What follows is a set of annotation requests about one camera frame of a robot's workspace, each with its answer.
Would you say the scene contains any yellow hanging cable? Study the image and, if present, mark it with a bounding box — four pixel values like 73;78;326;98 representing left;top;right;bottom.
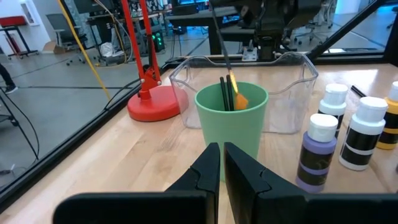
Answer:
56;0;112;101

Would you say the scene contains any purple paint bottle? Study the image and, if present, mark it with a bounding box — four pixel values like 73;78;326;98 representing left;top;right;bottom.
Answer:
295;113;340;194

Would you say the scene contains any black desk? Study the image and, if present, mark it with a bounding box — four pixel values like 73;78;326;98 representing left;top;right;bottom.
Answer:
165;6;249;56

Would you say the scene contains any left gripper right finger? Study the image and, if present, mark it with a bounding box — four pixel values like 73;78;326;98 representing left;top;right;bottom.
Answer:
223;142;398;224

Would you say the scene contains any clear plastic bin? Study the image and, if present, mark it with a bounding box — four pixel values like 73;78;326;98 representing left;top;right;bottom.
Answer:
168;50;320;135

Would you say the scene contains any grey office chair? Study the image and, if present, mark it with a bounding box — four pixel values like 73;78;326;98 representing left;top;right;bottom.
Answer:
45;13;89;66

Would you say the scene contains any yellow paint bottle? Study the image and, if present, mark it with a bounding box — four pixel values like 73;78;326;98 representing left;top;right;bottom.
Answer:
375;81;398;151

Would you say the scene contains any red topped black cart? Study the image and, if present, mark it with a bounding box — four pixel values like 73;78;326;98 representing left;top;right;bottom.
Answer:
0;15;40;60

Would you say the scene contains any cardboard box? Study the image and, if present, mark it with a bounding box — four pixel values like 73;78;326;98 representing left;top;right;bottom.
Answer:
42;39;60;54

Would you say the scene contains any black computer tower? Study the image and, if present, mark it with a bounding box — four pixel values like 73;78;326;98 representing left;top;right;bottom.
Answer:
150;29;166;53

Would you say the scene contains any black lamp cable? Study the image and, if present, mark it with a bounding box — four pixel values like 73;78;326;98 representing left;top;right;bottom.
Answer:
103;78;141;112

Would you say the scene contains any white wall box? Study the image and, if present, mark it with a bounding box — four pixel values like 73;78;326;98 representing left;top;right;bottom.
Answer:
19;0;40;27

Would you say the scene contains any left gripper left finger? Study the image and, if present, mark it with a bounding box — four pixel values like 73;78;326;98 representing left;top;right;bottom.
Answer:
52;142;221;224

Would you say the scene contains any white plastic bag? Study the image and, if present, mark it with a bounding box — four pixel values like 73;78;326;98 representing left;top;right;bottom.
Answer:
98;41;126;58

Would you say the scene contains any thin black handled paintbrush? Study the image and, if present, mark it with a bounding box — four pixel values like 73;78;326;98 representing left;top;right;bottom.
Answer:
350;85;368;98
225;74;235;112
219;77;230;112

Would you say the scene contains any white paint bottle black label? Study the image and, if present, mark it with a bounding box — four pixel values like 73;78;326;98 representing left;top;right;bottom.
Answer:
317;83;349;139
338;96;389;172

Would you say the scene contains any person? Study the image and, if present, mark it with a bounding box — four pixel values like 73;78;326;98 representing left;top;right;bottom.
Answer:
0;63;19;95

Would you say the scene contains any green plastic cup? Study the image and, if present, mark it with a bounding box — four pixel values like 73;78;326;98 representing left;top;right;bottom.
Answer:
194;81;269;183

